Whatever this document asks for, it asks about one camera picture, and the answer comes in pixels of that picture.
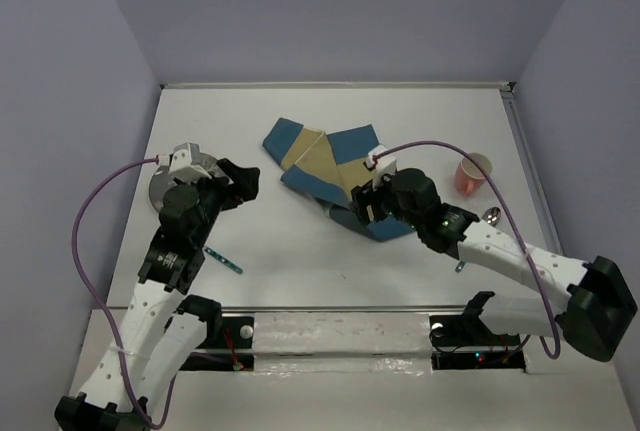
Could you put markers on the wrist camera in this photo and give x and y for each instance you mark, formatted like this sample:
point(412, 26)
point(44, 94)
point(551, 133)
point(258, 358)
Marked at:
point(184, 163)
point(380, 163)

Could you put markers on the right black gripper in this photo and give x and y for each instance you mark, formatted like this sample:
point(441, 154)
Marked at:
point(365, 194)

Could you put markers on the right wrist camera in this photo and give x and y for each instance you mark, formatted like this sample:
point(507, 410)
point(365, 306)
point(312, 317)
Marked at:
point(380, 163)

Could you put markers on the fork with green handle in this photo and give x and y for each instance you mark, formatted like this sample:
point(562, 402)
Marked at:
point(224, 261)

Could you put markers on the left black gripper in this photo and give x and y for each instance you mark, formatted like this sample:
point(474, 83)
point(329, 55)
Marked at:
point(246, 188)

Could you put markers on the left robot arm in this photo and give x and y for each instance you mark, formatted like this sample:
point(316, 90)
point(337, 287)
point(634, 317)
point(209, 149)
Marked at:
point(164, 323)

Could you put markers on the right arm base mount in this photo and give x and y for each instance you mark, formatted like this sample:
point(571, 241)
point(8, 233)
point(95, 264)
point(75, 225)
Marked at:
point(462, 342)

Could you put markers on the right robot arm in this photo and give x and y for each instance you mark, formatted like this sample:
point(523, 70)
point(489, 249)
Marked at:
point(587, 304)

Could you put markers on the spoon with green handle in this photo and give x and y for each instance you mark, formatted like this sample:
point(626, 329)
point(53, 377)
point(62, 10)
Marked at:
point(491, 216)

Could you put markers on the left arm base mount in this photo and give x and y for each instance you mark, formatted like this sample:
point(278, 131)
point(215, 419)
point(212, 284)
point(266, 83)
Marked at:
point(226, 350)

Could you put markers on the pink cup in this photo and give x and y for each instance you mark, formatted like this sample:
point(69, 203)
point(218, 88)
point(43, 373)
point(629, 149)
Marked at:
point(470, 174)

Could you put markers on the grey patterned plate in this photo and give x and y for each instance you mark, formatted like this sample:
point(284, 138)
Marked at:
point(161, 181)

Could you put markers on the blue beige placemat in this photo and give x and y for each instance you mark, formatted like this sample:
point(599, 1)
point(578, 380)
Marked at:
point(326, 167)

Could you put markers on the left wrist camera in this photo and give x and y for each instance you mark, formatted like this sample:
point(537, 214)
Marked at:
point(184, 163)

